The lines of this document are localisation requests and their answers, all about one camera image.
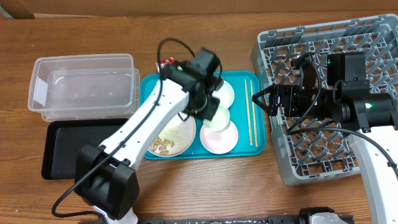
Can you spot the small white cup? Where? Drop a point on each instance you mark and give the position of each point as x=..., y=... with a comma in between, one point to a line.
x=219, y=121

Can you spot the wooden chopstick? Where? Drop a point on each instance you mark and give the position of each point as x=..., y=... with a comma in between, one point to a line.
x=254, y=116
x=248, y=112

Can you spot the white bowl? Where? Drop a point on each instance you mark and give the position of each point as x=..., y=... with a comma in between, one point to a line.
x=225, y=94

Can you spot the red snack wrapper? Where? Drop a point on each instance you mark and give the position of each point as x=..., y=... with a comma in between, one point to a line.
x=163, y=63

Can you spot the left wooden chopstick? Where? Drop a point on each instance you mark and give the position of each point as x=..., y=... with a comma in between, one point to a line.
x=248, y=112

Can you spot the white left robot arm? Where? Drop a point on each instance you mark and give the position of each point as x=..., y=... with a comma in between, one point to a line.
x=106, y=182

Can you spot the teal serving tray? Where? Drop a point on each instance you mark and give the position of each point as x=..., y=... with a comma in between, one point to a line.
x=238, y=115

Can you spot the clear plastic bin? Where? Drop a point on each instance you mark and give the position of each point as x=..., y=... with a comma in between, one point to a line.
x=90, y=86

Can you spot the large white plate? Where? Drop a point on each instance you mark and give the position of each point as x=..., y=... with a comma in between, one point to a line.
x=182, y=133

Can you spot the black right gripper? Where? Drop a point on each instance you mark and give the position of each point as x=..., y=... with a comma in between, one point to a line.
x=278, y=96

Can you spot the small pink plate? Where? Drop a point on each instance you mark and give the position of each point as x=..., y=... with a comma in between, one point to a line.
x=219, y=142

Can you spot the peanut pile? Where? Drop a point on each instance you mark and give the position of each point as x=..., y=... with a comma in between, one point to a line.
x=162, y=147

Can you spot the black plastic tray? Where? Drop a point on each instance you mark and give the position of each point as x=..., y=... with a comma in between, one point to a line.
x=65, y=139

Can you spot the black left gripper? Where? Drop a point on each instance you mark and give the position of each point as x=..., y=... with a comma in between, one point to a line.
x=212, y=104

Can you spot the right wooden chopstick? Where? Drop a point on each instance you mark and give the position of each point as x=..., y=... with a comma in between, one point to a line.
x=254, y=116

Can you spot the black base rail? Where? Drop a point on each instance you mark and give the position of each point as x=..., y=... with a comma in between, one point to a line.
x=310, y=215

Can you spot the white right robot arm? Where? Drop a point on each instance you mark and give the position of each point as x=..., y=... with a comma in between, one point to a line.
x=368, y=120

